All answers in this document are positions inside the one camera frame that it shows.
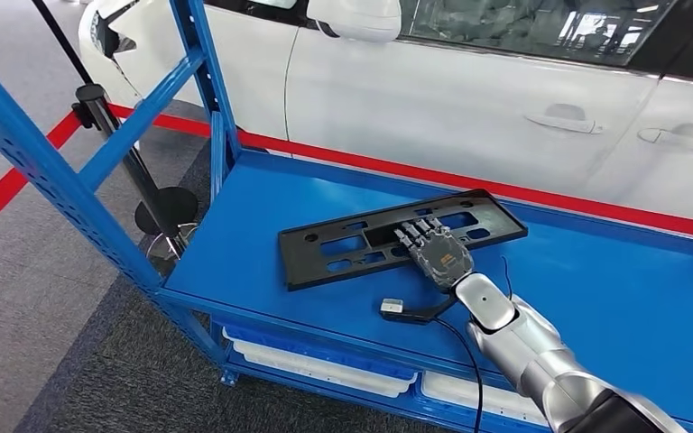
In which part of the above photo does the black camera cable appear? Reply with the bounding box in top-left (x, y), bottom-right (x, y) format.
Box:
top-left (430, 317), bottom-right (485, 433)

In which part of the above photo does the blue metal shelf cart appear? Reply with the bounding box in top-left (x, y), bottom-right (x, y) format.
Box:
top-left (0, 0), bottom-right (693, 433)

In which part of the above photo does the black plastic plate frame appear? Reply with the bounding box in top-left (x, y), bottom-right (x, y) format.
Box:
top-left (277, 189), bottom-right (530, 293)

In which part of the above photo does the stanchion post with chrome base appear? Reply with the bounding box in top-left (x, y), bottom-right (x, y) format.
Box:
top-left (31, 0), bottom-right (200, 277)

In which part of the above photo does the white car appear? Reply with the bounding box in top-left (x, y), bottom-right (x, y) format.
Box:
top-left (77, 0), bottom-right (693, 227)

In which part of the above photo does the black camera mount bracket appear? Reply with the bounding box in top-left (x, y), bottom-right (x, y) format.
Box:
top-left (380, 295), bottom-right (459, 327)

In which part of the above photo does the white plastic bin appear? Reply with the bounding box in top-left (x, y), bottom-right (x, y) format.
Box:
top-left (231, 339), bottom-right (418, 400)

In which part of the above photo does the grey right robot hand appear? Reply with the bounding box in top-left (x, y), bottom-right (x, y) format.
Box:
top-left (393, 216), bottom-right (476, 293)

